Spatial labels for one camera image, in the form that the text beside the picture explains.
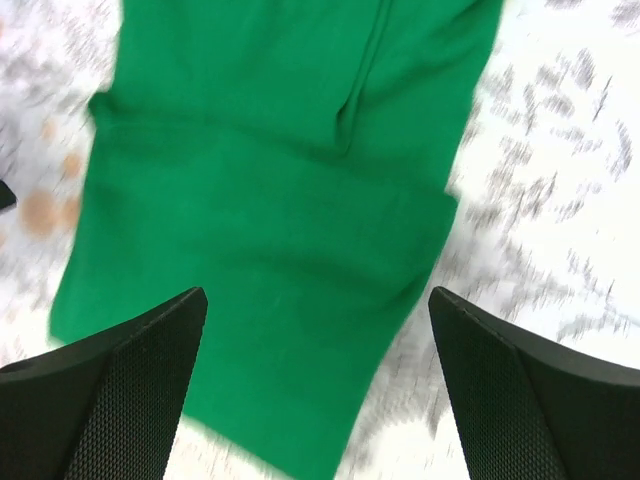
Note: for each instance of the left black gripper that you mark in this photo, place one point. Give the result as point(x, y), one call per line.
point(8, 198)

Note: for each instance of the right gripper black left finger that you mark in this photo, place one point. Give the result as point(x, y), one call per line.
point(105, 407)

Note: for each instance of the green t shirt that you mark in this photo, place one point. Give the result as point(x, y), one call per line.
point(291, 159)

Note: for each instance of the floral table mat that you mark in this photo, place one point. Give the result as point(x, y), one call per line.
point(545, 233)

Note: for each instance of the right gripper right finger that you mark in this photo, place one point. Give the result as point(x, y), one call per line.
point(527, 408)

